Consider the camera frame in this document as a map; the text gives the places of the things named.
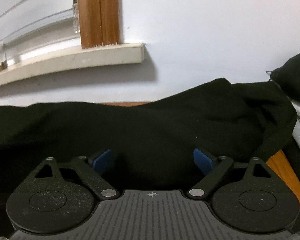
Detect black sweatpants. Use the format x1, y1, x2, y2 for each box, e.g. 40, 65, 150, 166
0, 77, 298, 233

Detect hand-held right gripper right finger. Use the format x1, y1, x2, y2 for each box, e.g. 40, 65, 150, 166
186, 148, 273, 201

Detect grey window blind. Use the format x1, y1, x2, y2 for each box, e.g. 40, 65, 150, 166
0, 0, 82, 64

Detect folded black top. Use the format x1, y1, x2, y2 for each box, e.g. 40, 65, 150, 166
271, 52, 300, 101

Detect wooden window jamb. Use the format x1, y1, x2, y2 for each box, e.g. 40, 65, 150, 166
78, 0, 120, 49

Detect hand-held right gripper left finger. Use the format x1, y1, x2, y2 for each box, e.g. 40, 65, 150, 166
32, 148, 120, 201

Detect glass jar orange label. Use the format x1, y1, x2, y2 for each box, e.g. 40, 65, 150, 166
0, 44, 8, 72

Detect clear blind cord pull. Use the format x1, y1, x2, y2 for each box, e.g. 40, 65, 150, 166
72, 0, 81, 33

